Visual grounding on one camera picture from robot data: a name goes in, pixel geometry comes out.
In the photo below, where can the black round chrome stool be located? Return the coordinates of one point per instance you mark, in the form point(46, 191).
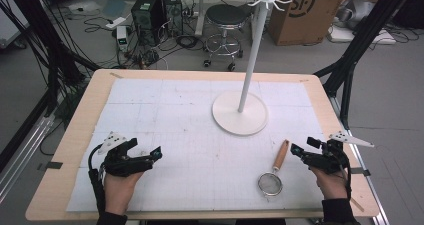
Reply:
point(225, 16)

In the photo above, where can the person's left hand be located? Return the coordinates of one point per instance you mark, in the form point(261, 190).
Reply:
point(117, 193)

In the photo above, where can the white grid mat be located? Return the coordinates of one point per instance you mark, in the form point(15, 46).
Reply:
point(186, 145)

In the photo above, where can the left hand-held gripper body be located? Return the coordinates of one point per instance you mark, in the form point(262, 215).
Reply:
point(124, 163)

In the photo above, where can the black tape strip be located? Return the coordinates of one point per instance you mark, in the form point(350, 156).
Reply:
point(361, 172)
point(51, 165)

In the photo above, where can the white flat board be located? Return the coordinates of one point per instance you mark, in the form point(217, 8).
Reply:
point(350, 35)

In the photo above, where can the black metal frame stand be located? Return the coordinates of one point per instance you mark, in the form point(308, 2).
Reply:
point(360, 48)

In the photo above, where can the grey bag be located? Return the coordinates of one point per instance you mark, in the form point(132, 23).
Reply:
point(355, 11)

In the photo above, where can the white hook rack stand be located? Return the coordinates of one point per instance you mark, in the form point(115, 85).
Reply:
point(240, 116)

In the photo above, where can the slim black computer tower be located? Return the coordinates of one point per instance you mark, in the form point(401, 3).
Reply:
point(173, 10)

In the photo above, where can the brown cardboard box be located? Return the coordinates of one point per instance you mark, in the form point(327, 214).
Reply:
point(305, 16)

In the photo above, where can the aluminium rail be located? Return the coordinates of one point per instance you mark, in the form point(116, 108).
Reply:
point(366, 181)
point(25, 155)

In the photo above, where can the white power strip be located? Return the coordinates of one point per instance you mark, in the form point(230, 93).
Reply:
point(115, 23)

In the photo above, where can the small white device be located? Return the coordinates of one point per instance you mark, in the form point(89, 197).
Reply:
point(122, 36)

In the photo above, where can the large black computer tower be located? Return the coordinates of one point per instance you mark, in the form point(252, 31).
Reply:
point(146, 16)

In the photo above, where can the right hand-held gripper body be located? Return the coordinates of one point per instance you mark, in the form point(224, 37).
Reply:
point(328, 160)

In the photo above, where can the person's right hand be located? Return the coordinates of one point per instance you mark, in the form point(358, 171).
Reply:
point(333, 185)

